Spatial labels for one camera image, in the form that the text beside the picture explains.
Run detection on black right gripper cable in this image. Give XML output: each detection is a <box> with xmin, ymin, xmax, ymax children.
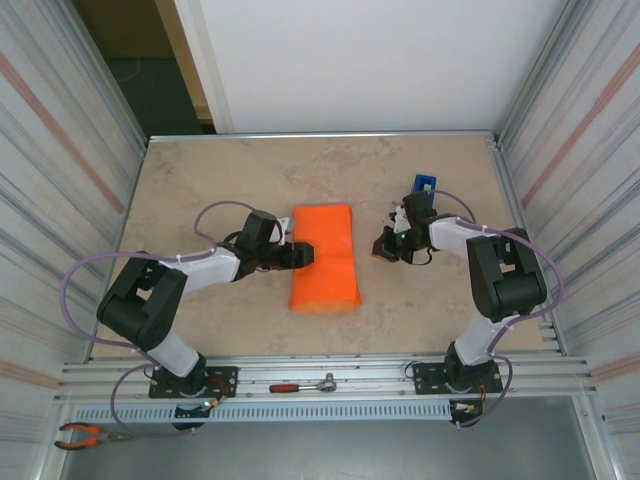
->
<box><xmin>399</xmin><ymin>244</ymin><xmax>436</xmax><ymax>267</ymax></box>

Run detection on orange floor cable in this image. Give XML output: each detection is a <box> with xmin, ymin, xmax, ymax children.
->
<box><xmin>115</xmin><ymin>58</ymin><xmax>140</xmax><ymax>85</ymax></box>

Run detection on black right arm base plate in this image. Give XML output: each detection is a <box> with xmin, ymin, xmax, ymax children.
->
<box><xmin>411</xmin><ymin>360</ymin><xmax>503</xmax><ymax>397</ymax></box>

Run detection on blue tape dispenser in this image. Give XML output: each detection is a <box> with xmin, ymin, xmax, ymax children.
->
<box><xmin>412</xmin><ymin>173</ymin><xmax>439</xmax><ymax>197</ymax></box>

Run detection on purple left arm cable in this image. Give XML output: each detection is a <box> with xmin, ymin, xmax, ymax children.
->
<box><xmin>60</xmin><ymin>199</ymin><xmax>261</xmax><ymax>437</ymax></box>

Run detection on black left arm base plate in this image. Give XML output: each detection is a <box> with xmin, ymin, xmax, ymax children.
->
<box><xmin>148</xmin><ymin>365</ymin><xmax>239</xmax><ymax>400</ymax></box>

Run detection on orange-handled pliers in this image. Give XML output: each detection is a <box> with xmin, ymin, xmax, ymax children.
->
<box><xmin>53</xmin><ymin>422</ymin><xmax>137</xmax><ymax>451</ymax></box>

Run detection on orange wrapping paper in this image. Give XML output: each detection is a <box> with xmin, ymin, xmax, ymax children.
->
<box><xmin>288</xmin><ymin>202</ymin><xmax>362</xmax><ymax>315</ymax></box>

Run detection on aluminium table edge rail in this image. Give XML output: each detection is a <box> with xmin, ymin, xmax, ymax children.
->
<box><xmin>147</xmin><ymin>129</ymin><xmax>502</xmax><ymax>150</ymax></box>

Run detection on red-handled ratchet wrench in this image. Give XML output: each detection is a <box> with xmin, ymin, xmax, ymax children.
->
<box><xmin>269</xmin><ymin>372</ymin><xmax>339</xmax><ymax>394</ymax></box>

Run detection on grey slotted cable duct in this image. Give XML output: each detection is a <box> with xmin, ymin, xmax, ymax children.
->
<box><xmin>72</xmin><ymin>401</ymin><xmax>454</xmax><ymax>424</ymax></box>

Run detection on aluminium frame corner post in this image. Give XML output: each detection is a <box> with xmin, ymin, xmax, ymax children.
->
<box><xmin>492</xmin><ymin>0</ymin><xmax>589</xmax><ymax>151</ymax></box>
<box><xmin>53</xmin><ymin>0</ymin><xmax>151</xmax><ymax>147</ymax></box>

